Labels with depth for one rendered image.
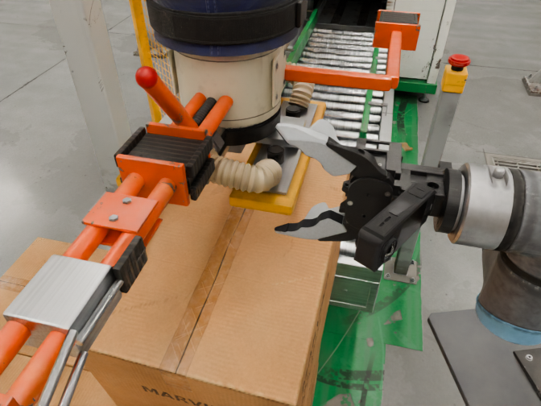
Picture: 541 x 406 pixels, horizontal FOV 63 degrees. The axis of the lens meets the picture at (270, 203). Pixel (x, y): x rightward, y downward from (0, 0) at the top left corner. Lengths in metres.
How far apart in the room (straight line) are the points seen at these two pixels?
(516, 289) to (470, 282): 1.72
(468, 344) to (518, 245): 0.61
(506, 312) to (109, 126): 2.00
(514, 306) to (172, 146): 0.44
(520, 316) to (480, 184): 0.18
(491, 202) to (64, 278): 0.41
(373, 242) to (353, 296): 1.06
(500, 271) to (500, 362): 0.54
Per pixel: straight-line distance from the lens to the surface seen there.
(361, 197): 0.49
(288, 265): 0.86
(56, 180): 2.96
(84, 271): 0.43
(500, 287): 0.59
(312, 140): 0.46
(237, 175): 0.61
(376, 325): 2.00
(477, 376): 1.06
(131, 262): 0.43
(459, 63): 1.61
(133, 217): 0.47
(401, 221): 0.44
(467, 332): 1.12
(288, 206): 0.65
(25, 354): 1.41
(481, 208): 0.49
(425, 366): 1.94
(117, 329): 0.84
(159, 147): 0.56
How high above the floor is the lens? 1.61
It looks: 40 degrees down
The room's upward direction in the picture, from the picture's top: straight up
